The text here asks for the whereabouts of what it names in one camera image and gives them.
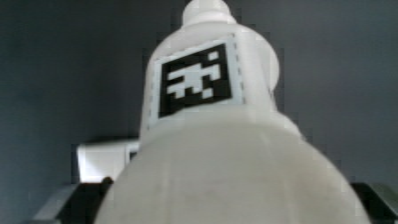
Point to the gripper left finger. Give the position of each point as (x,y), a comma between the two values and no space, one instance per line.
(73,204)

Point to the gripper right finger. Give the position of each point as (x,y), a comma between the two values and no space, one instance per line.
(378,199)

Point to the white marker plate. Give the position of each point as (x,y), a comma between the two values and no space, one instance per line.
(103,158)

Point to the white lamp bulb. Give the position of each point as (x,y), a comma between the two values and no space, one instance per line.
(225,169)

